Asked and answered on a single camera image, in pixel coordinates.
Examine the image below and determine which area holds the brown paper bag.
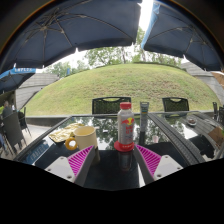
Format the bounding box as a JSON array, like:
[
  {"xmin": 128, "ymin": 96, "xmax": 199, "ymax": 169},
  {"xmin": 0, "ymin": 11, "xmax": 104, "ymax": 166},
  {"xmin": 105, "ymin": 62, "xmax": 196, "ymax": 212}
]
[{"xmin": 207, "ymin": 125, "xmax": 224, "ymax": 148}]

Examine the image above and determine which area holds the dark wicker chair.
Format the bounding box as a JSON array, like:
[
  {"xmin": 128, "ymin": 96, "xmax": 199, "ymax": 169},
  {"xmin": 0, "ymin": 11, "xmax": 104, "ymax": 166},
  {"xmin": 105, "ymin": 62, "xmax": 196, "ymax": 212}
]
[{"xmin": 1, "ymin": 111, "xmax": 28, "ymax": 155}]

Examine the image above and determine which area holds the person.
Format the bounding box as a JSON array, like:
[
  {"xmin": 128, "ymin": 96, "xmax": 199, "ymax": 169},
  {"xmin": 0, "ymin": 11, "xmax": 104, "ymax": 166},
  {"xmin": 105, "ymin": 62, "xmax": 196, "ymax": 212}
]
[{"xmin": 1, "ymin": 100, "xmax": 14, "ymax": 120}]

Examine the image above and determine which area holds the navy umbrella with printed blue rim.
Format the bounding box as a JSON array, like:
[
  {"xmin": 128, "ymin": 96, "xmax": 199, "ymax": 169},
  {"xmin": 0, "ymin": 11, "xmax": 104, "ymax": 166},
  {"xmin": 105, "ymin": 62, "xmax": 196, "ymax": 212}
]
[{"xmin": 0, "ymin": 67, "xmax": 38, "ymax": 94}]

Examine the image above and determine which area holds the slim black chair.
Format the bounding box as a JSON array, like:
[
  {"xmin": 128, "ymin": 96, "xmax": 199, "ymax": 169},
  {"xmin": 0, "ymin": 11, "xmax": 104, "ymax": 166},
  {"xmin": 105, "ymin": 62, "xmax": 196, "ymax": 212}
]
[{"xmin": 18, "ymin": 106, "xmax": 33, "ymax": 136}]

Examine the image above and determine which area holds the black mesh-back plastic chair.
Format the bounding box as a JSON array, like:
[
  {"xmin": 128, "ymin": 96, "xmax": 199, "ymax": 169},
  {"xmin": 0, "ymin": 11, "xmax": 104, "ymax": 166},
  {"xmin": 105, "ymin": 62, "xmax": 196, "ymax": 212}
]
[
  {"xmin": 91, "ymin": 96, "xmax": 132, "ymax": 115},
  {"xmin": 162, "ymin": 96, "xmax": 190, "ymax": 113}
]

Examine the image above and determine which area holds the cream cup with yellow handle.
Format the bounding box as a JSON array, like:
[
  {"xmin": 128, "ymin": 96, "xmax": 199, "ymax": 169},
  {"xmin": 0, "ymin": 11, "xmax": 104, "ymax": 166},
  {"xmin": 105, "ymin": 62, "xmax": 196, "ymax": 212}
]
[{"xmin": 64, "ymin": 125, "xmax": 101, "ymax": 164}]

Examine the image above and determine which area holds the yellow foil wrapper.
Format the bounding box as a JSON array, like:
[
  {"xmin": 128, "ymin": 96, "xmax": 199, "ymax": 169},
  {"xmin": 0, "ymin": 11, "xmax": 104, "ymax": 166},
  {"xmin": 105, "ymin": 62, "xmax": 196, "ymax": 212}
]
[{"xmin": 48, "ymin": 122, "xmax": 85, "ymax": 144}]

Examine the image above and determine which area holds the large navy patio umbrella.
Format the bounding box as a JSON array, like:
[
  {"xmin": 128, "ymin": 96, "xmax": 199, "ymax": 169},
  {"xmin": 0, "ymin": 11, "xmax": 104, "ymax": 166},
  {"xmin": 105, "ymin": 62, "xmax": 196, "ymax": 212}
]
[{"xmin": 0, "ymin": 0, "xmax": 143, "ymax": 73}]

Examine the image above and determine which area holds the upright grey-white tube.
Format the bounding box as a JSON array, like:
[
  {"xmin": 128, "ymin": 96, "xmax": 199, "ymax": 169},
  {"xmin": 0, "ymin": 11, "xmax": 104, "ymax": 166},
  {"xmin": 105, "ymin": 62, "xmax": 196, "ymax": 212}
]
[{"xmin": 139, "ymin": 101, "xmax": 150, "ymax": 133}]

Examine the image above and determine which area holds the small round ashtray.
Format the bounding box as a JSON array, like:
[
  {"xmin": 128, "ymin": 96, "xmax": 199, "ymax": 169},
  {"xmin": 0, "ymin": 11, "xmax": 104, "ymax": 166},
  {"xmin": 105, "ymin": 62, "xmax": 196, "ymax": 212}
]
[{"xmin": 186, "ymin": 117, "xmax": 198, "ymax": 127}]

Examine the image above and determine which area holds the navy umbrella with light-blue edge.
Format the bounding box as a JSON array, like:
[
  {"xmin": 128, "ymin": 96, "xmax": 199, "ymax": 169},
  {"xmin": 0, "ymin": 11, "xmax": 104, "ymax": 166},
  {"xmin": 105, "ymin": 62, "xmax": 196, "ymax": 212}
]
[{"xmin": 140, "ymin": 0, "xmax": 224, "ymax": 72}]

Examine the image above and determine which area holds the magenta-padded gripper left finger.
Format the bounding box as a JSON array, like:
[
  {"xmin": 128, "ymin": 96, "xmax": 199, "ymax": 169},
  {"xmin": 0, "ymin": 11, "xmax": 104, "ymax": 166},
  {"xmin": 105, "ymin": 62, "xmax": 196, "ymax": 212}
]
[{"xmin": 44, "ymin": 145, "xmax": 101, "ymax": 188}]

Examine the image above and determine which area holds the grey slatted building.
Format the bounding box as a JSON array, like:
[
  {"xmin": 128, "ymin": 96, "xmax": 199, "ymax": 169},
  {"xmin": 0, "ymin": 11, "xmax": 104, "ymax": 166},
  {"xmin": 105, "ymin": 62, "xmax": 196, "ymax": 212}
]
[{"xmin": 14, "ymin": 73, "xmax": 60, "ymax": 111}]

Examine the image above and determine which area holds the clear red-capped drink bottle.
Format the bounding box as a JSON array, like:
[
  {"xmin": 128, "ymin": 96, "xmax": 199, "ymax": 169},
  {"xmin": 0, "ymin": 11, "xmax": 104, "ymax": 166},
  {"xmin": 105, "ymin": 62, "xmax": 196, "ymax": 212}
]
[{"xmin": 116, "ymin": 101, "xmax": 136, "ymax": 146}]

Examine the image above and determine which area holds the grey sloped-roof building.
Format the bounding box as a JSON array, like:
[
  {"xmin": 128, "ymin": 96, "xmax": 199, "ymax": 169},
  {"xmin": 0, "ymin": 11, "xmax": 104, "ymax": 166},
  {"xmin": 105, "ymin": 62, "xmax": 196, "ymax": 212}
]
[{"xmin": 179, "ymin": 61, "xmax": 224, "ymax": 104}]

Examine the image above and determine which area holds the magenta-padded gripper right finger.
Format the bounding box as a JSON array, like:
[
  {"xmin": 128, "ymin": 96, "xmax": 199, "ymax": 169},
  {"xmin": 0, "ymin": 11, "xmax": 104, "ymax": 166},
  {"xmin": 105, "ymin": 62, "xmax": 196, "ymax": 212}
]
[{"xmin": 133, "ymin": 144, "xmax": 184, "ymax": 185}]

